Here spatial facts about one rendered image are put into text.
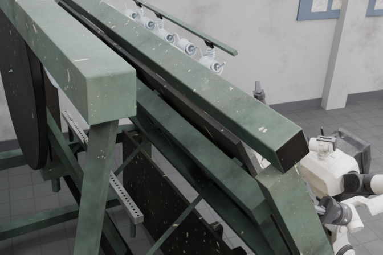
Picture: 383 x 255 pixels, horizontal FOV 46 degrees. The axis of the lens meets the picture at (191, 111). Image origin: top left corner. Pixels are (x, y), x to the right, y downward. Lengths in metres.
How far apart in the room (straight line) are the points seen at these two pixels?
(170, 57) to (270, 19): 3.65
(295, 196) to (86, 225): 0.61
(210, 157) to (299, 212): 0.35
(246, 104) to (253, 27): 3.87
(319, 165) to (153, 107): 0.91
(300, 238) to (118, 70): 0.86
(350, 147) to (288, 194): 1.11
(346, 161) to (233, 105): 1.08
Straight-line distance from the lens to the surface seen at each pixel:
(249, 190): 1.39
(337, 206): 1.84
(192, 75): 1.53
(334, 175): 2.27
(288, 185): 1.29
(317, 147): 2.26
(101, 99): 0.85
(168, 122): 1.75
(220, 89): 1.42
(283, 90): 5.72
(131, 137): 3.36
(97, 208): 1.00
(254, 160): 1.54
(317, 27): 5.66
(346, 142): 2.40
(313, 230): 1.51
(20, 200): 4.25
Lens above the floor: 2.52
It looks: 27 degrees down
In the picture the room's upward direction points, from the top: 3 degrees clockwise
